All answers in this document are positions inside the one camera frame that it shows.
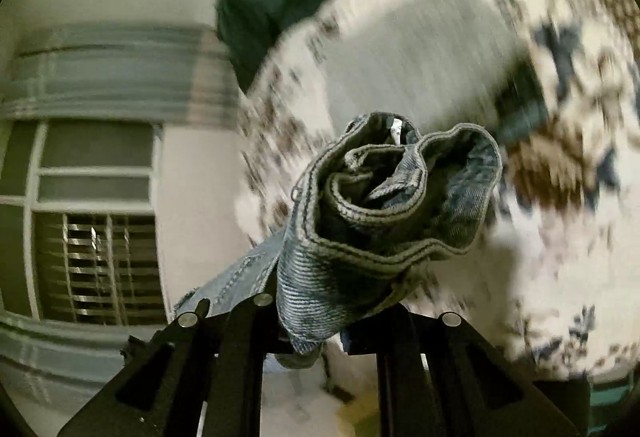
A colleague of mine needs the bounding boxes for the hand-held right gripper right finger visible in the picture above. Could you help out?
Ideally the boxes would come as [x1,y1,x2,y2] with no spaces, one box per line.
[340,304,585,437]

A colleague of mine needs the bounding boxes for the blue denim pants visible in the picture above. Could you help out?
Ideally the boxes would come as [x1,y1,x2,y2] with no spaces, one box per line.
[172,113,502,369]

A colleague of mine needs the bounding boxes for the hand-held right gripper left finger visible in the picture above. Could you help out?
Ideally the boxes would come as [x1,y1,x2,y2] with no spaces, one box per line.
[56,293,279,437]

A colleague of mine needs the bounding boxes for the window with metal grille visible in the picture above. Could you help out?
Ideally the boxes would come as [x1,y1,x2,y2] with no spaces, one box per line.
[0,119,168,325]

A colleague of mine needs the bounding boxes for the patterned white bedsheet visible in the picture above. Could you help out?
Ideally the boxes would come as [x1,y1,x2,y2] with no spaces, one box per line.
[235,0,640,380]

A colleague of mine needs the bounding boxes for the grey folded cloth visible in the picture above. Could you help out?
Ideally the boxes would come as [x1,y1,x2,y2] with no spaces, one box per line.
[320,0,551,148]

